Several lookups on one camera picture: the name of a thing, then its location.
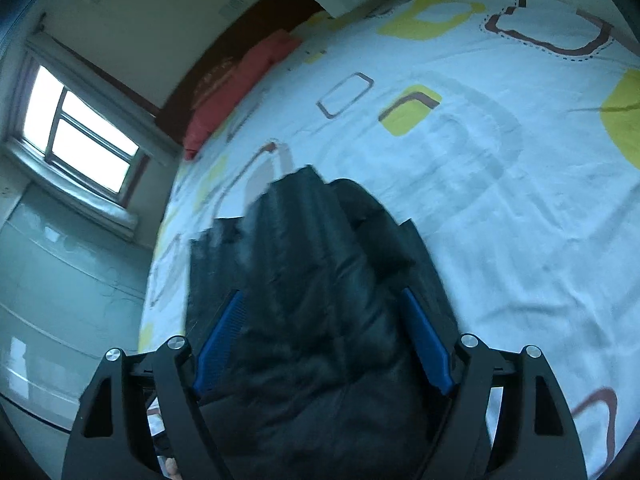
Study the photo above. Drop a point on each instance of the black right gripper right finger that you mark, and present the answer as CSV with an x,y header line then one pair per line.
x,y
499,414

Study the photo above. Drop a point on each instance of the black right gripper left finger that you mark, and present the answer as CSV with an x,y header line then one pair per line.
x,y
132,400

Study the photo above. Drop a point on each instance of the black puffer down jacket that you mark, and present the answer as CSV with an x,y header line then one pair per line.
x,y
309,372

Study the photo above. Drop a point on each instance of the white wardrobe with glass doors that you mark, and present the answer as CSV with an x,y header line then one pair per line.
x,y
70,291

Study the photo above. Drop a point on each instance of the white patterned bed sheet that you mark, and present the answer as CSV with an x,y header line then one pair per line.
x,y
506,130

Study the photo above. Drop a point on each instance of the wooden framed window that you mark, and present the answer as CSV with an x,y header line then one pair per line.
x,y
69,136

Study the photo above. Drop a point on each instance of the red pillow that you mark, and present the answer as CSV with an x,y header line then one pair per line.
x,y
223,87

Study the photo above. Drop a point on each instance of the dark wooden headboard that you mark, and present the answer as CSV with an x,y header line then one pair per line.
x,y
256,23

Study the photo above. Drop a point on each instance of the white wall socket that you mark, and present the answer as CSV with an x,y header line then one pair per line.
x,y
232,9

